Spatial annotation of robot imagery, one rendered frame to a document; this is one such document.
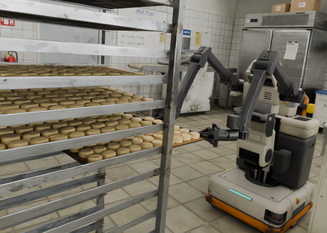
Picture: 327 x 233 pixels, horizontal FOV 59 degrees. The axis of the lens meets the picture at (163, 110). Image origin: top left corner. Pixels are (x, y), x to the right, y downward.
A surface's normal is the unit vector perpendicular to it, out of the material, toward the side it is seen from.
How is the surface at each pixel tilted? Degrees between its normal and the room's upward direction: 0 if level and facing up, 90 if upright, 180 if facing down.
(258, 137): 98
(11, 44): 90
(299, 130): 90
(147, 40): 90
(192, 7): 90
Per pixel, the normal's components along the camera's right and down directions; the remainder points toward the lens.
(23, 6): 0.69, 0.21
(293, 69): -0.80, 0.07
